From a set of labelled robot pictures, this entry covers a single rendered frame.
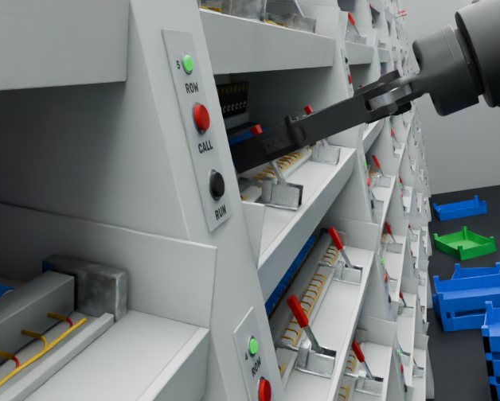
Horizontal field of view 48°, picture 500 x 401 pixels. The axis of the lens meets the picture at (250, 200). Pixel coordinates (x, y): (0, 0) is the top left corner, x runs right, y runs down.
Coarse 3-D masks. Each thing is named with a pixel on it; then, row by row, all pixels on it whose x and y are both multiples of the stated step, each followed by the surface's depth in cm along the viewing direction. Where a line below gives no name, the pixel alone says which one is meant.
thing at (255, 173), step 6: (288, 156) 81; (294, 156) 79; (300, 156) 80; (276, 162) 74; (282, 162) 73; (234, 168) 62; (258, 168) 66; (264, 168) 69; (270, 168) 70; (282, 168) 71; (240, 174) 60; (246, 174) 62; (252, 174) 64; (258, 174) 66; (264, 174) 66; (252, 180) 64; (240, 186) 60; (246, 186) 62; (240, 192) 61; (246, 198) 57
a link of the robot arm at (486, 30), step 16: (480, 0) 48; (496, 0) 46; (464, 16) 47; (480, 16) 46; (496, 16) 45; (464, 32) 46; (480, 32) 45; (496, 32) 45; (464, 48) 47; (480, 48) 45; (496, 48) 45; (480, 64) 46; (496, 64) 45; (480, 80) 48; (496, 80) 46; (496, 96) 47
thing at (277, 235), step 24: (240, 120) 94; (264, 120) 101; (336, 144) 98; (288, 168) 76; (312, 168) 78; (336, 168) 79; (312, 192) 65; (336, 192) 80; (264, 216) 54; (288, 216) 55; (312, 216) 62; (264, 240) 47; (288, 240) 51; (264, 264) 43; (288, 264) 53; (264, 288) 45
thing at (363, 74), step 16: (352, 0) 157; (352, 16) 158; (368, 16) 157; (352, 64) 162; (368, 64) 160; (352, 80) 163; (368, 80) 161; (384, 128) 163; (384, 144) 164; (400, 208) 167; (416, 304) 173; (416, 320) 174; (432, 384) 181
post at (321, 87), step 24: (288, 0) 95; (312, 0) 94; (336, 0) 101; (336, 48) 94; (240, 72) 100; (264, 72) 99; (288, 72) 98; (312, 72) 96; (336, 72) 95; (264, 96) 100; (288, 96) 99; (312, 96) 97; (336, 96) 96; (360, 144) 103; (360, 168) 98; (360, 192) 99; (336, 216) 101; (360, 216) 100; (384, 264) 110; (384, 312) 103
